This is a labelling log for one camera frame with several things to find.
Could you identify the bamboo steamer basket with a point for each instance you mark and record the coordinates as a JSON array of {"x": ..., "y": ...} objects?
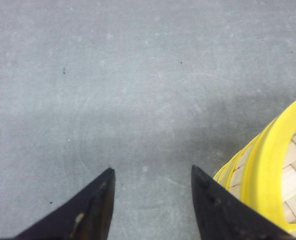
[{"x": 262, "y": 175}]

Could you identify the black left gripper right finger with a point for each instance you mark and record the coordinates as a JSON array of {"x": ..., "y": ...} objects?
[{"x": 221, "y": 216}]

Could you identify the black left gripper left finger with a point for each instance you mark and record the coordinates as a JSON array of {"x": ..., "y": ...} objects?
[{"x": 86, "y": 216}]

